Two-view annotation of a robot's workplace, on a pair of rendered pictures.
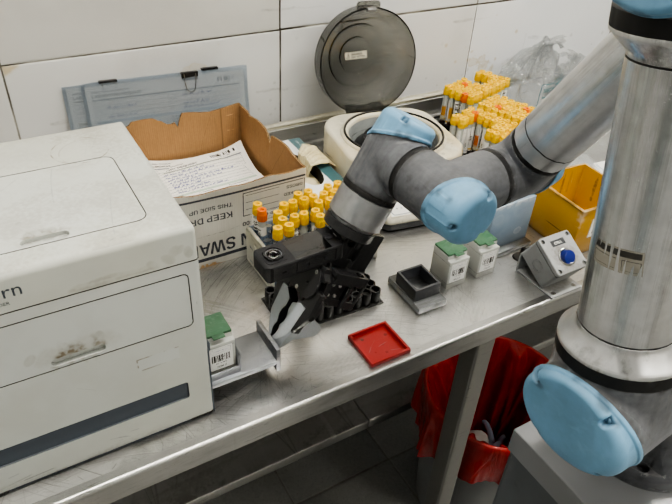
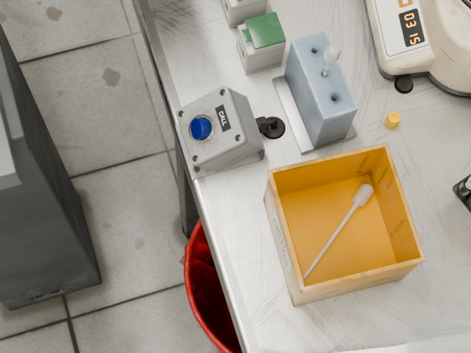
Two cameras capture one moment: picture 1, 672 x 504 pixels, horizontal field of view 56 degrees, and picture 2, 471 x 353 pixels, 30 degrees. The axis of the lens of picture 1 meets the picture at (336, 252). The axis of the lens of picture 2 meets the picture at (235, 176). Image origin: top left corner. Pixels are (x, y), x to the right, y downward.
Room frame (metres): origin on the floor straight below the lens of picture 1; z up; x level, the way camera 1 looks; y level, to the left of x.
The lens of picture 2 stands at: (0.94, -0.72, 1.85)
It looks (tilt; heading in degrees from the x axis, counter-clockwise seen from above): 72 degrees down; 98
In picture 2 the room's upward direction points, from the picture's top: 7 degrees clockwise
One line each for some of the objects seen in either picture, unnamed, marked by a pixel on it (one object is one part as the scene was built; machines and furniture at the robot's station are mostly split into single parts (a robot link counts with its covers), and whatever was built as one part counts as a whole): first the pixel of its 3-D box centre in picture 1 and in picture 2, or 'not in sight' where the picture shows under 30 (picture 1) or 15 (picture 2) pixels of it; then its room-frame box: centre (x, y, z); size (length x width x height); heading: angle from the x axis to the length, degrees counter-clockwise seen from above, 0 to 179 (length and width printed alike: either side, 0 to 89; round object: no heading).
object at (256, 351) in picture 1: (199, 366); not in sight; (0.57, 0.17, 0.92); 0.21 x 0.07 x 0.05; 122
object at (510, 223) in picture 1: (502, 220); (318, 92); (0.96, -0.30, 0.92); 0.10 x 0.07 x 0.10; 124
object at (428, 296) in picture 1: (417, 285); not in sight; (0.80, -0.14, 0.89); 0.09 x 0.05 x 0.04; 31
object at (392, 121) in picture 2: not in sight; (392, 120); (1.06, -0.29, 0.89); 0.02 x 0.02 x 0.02
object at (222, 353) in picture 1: (214, 346); not in sight; (0.59, 0.15, 0.95); 0.05 x 0.04 x 0.06; 32
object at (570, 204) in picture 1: (577, 208); (338, 227); (1.02, -0.45, 0.93); 0.13 x 0.13 x 0.10; 29
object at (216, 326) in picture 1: (212, 327); not in sight; (0.59, 0.15, 0.98); 0.05 x 0.04 x 0.01; 32
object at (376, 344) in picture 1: (378, 343); not in sight; (0.68, -0.07, 0.88); 0.07 x 0.07 x 0.01; 32
